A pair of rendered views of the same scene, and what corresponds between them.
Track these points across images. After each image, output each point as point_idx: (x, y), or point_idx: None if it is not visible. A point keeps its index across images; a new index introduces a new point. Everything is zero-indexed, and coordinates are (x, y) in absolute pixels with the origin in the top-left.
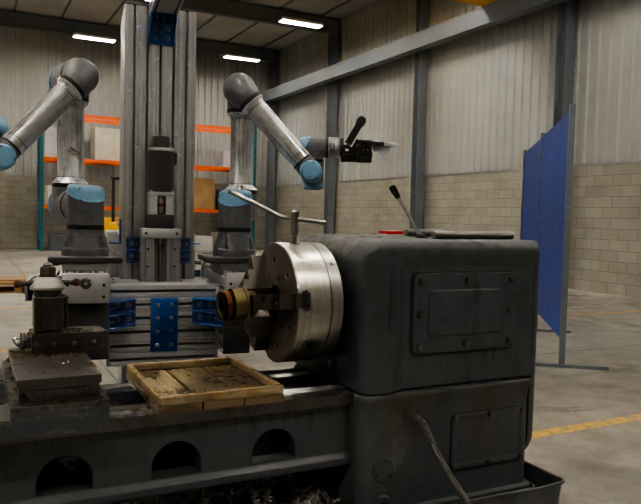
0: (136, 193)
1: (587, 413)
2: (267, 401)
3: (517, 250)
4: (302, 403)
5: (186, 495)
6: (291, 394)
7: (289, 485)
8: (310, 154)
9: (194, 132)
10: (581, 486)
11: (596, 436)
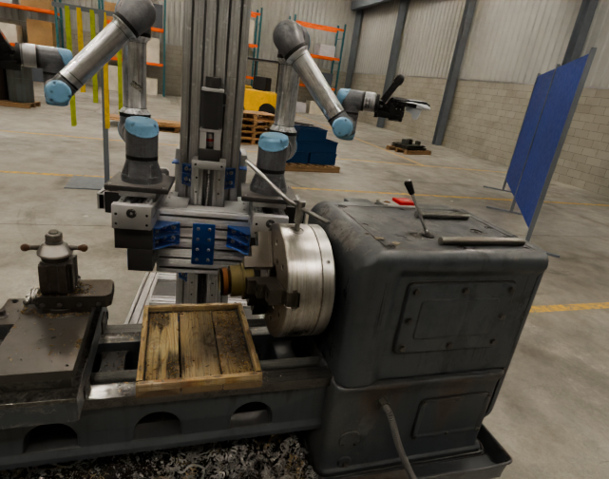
0: (192, 125)
1: (536, 296)
2: (245, 386)
3: (524, 264)
4: (280, 386)
5: None
6: (274, 372)
7: None
8: (346, 106)
9: (245, 73)
10: (519, 369)
11: (539, 320)
